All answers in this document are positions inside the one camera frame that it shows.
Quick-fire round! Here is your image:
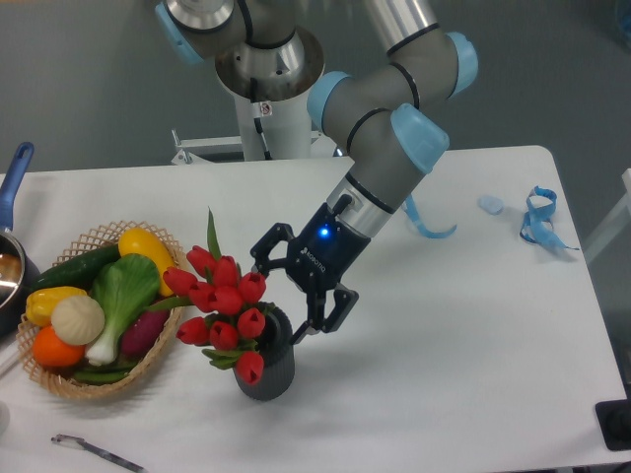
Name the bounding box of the dark grey ribbed vase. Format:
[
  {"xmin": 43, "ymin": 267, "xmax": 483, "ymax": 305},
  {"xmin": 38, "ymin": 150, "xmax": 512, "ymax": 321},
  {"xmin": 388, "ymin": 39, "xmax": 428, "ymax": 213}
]
[{"xmin": 233, "ymin": 304, "xmax": 295, "ymax": 401}]

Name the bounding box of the cream steamed bun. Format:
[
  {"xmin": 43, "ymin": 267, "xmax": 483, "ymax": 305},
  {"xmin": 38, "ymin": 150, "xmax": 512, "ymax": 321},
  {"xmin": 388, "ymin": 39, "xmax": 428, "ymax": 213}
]
[{"xmin": 50, "ymin": 296, "xmax": 105, "ymax": 346}]

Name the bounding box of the curled blue ribbon strip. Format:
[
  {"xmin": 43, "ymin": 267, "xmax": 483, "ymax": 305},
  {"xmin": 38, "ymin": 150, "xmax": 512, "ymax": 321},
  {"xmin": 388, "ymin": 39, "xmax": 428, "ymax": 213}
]
[{"xmin": 401, "ymin": 195, "xmax": 457, "ymax": 239}]

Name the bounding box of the black device at edge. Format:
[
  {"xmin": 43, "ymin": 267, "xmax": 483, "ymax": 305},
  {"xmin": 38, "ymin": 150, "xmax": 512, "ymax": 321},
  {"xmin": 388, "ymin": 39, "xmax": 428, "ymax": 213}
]
[{"xmin": 595, "ymin": 399, "xmax": 630, "ymax": 451}]

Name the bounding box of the blue handled saucepan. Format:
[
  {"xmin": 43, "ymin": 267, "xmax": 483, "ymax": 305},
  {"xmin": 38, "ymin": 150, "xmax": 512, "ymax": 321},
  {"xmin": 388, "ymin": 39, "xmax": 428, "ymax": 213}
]
[{"xmin": 1, "ymin": 142, "xmax": 39, "ymax": 337}]

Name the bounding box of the purple sweet potato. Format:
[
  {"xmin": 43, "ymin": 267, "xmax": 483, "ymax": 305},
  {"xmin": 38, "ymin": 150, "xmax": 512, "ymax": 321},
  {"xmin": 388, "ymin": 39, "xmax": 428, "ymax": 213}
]
[{"xmin": 120, "ymin": 310, "xmax": 170, "ymax": 359}]

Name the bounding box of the white object right edge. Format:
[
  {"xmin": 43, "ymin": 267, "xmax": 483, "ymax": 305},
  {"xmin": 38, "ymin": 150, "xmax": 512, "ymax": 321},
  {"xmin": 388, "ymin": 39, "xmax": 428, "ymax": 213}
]
[{"xmin": 583, "ymin": 169, "xmax": 630, "ymax": 265}]

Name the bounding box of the small light blue cap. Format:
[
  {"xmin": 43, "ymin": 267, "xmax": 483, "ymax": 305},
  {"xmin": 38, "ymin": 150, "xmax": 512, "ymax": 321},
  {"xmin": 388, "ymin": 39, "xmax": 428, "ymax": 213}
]
[{"xmin": 477, "ymin": 195, "xmax": 504, "ymax": 216}]

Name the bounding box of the orange fruit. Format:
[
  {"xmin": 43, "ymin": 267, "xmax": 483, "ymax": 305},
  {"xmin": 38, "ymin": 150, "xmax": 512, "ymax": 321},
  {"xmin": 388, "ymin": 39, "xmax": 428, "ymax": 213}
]
[{"xmin": 32, "ymin": 325, "xmax": 85, "ymax": 368}]

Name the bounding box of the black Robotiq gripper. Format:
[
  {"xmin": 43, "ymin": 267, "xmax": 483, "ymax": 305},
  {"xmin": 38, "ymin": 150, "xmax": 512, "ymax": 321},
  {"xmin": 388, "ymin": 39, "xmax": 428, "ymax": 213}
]
[{"xmin": 249, "ymin": 201, "xmax": 372, "ymax": 346}]

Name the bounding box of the green pea pod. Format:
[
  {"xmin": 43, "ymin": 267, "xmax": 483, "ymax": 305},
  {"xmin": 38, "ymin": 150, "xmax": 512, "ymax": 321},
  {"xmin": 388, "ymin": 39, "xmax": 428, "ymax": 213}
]
[{"xmin": 71, "ymin": 364, "xmax": 136, "ymax": 385}]

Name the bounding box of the green cucumber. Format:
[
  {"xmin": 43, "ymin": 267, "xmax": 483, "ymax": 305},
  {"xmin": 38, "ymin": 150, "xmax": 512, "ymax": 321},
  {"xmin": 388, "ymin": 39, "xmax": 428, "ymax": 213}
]
[{"xmin": 31, "ymin": 245, "xmax": 120, "ymax": 291}]

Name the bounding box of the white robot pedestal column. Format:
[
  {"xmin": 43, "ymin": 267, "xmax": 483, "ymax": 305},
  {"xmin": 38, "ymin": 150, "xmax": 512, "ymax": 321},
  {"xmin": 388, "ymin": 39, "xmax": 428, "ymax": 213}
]
[{"xmin": 233, "ymin": 92, "xmax": 312, "ymax": 162}]

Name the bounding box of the yellow squash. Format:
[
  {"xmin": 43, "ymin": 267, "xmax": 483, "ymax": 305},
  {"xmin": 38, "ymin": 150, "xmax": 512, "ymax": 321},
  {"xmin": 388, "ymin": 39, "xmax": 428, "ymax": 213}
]
[{"xmin": 117, "ymin": 227, "xmax": 175, "ymax": 297}]

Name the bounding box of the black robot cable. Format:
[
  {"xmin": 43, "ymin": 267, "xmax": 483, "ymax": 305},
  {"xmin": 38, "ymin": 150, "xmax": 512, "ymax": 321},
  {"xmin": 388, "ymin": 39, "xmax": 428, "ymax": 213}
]
[{"xmin": 248, "ymin": 78, "xmax": 273, "ymax": 162}]

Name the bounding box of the green bok choy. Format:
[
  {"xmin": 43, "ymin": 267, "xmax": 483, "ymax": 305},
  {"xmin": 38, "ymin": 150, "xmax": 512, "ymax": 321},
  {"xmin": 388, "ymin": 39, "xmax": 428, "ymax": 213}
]
[{"xmin": 86, "ymin": 254, "xmax": 160, "ymax": 367}]

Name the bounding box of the yellow bell pepper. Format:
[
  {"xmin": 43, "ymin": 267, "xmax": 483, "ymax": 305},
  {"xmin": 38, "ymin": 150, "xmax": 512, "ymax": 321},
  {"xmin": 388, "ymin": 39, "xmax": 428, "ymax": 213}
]
[{"xmin": 25, "ymin": 286, "xmax": 88, "ymax": 327}]

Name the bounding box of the red tulip bouquet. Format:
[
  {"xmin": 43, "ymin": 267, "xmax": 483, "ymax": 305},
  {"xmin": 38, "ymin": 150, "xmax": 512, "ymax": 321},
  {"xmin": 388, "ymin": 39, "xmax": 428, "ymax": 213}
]
[{"xmin": 148, "ymin": 213, "xmax": 276, "ymax": 385}]

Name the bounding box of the knotted blue ribbon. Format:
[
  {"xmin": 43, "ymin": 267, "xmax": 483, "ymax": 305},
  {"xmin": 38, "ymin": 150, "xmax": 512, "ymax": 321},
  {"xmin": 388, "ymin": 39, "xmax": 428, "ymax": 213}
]
[{"xmin": 519, "ymin": 185, "xmax": 580, "ymax": 252}]

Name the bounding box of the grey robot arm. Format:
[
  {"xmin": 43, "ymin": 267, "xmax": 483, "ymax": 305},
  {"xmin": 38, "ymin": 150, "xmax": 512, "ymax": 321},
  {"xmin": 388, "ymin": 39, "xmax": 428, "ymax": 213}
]
[{"xmin": 156, "ymin": 1, "xmax": 478, "ymax": 343}]

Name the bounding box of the grey pen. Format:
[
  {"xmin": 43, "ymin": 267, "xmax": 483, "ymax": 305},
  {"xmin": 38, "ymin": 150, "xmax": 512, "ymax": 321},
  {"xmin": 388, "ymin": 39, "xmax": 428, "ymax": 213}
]
[{"xmin": 50, "ymin": 434, "xmax": 147, "ymax": 473}]

